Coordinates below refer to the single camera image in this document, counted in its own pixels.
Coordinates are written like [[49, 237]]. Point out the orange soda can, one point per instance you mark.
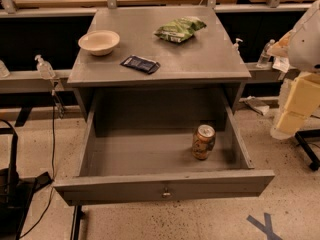
[[203, 141]]

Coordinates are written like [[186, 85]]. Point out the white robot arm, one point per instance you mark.
[[301, 45]]

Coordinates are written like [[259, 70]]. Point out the small pump bottle behind counter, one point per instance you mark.
[[237, 43]]

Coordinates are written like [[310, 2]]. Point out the grey cabinet with counter top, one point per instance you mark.
[[207, 57]]

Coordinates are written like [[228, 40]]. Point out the brass drawer knob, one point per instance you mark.
[[166, 194]]

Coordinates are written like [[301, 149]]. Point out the open grey top drawer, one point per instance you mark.
[[138, 143]]

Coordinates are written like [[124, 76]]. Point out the white crumpled paper packet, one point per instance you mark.
[[281, 64]]

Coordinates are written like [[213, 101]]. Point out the clear plastic water bottle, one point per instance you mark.
[[264, 56]]

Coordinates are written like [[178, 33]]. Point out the green chip bag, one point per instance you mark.
[[180, 29]]

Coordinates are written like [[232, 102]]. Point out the dark blue snack packet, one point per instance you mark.
[[141, 64]]

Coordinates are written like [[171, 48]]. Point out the beige ceramic bowl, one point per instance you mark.
[[99, 42]]

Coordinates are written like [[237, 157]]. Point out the clear pump sanitizer bottle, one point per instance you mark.
[[44, 68]]

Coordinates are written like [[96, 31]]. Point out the clear bottle at left edge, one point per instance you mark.
[[4, 72]]

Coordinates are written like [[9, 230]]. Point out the black stand with cables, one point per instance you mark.
[[15, 193]]

